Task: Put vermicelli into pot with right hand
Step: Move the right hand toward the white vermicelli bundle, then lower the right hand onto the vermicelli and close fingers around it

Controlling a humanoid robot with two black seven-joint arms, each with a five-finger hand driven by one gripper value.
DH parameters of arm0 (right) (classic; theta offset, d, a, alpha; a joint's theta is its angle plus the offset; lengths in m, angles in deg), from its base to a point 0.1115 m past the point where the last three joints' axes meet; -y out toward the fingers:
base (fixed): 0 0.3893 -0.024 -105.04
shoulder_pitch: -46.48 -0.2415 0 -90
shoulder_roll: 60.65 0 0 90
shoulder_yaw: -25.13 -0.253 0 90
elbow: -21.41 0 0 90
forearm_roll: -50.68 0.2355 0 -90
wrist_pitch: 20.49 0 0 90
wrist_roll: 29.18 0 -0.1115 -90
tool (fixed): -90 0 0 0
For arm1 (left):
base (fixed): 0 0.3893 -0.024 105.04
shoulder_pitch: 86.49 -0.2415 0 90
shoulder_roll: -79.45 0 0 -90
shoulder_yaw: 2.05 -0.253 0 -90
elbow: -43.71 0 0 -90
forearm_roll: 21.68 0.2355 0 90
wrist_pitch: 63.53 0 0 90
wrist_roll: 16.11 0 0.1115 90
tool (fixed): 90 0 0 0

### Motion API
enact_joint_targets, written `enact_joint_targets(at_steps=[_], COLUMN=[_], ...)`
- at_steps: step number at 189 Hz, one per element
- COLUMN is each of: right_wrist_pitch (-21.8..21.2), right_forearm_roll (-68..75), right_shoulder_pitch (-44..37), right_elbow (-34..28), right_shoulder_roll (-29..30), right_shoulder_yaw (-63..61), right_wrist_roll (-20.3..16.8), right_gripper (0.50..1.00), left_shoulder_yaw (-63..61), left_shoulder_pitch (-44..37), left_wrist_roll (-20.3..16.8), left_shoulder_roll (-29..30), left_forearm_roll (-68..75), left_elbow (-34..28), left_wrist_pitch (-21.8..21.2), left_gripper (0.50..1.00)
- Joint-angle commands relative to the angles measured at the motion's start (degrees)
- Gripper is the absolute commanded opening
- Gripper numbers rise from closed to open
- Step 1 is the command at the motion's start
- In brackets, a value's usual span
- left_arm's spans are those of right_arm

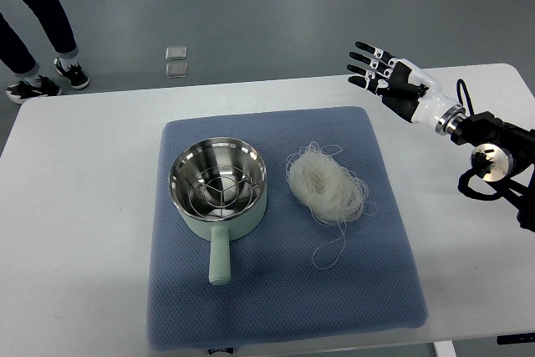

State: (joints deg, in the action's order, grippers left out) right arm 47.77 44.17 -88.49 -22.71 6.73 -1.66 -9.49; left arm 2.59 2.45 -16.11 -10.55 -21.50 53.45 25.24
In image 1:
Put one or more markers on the lower clear floor plate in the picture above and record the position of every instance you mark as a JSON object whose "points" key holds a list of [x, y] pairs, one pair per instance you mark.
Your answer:
{"points": [[176, 70]]}

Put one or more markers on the blue textured cushion mat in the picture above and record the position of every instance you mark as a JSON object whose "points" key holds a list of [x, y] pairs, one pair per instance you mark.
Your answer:
{"points": [[292, 278]]}

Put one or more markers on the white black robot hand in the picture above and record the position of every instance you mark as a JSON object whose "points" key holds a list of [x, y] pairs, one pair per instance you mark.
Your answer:
{"points": [[404, 88]]}

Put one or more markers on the clear floor plate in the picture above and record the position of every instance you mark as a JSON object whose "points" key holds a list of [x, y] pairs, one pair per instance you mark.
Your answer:
{"points": [[176, 52], [176, 70]]}

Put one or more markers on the wire steaming rack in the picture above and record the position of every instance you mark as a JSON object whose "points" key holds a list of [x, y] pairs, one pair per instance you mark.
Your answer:
{"points": [[217, 197]]}

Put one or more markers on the white vermicelli bundle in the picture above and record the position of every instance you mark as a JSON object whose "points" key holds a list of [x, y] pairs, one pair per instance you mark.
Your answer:
{"points": [[333, 194]]}

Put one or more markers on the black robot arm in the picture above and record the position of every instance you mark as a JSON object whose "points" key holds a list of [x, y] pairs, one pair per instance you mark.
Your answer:
{"points": [[501, 151]]}

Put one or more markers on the person right leg and shoe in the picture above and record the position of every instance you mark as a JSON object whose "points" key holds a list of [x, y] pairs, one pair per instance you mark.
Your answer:
{"points": [[54, 21]]}

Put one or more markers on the person left leg and shoe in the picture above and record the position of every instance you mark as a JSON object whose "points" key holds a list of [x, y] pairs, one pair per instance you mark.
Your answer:
{"points": [[15, 55]]}

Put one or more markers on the person leg and shoe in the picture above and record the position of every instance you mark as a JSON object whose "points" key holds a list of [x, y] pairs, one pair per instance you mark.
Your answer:
{"points": [[54, 21], [15, 55]]}

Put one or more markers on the white table leg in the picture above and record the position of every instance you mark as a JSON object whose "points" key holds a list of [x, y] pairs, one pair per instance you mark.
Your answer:
{"points": [[444, 349]]}

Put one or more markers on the upper clear floor plate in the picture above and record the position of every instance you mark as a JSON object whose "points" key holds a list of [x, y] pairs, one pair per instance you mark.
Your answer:
{"points": [[176, 52]]}

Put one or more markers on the mint green steel pot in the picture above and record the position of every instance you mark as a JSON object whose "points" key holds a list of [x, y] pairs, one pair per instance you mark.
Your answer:
{"points": [[220, 156]]}

